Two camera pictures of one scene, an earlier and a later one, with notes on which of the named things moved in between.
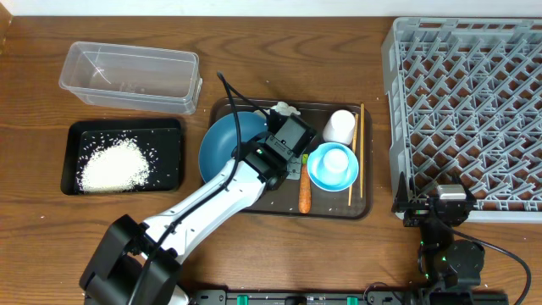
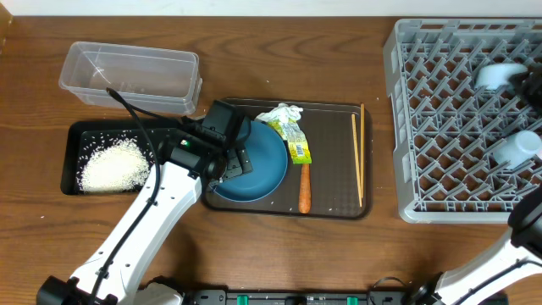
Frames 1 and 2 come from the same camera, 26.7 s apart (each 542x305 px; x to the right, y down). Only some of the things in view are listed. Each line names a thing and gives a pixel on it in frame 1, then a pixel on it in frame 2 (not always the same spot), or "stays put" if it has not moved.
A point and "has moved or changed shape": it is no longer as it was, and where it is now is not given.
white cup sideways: (340, 128) → (518, 147)
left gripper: (261, 144) → (240, 161)
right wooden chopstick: (362, 145) stays put
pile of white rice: (113, 168) stays put
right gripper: (415, 213) → (533, 90)
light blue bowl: (333, 166) → (494, 76)
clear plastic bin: (133, 78) stays put
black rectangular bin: (161, 139) stays put
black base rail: (311, 296) stays put
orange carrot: (304, 202) stays put
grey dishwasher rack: (464, 99) stays put
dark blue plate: (219, 142) has moved or changed shape
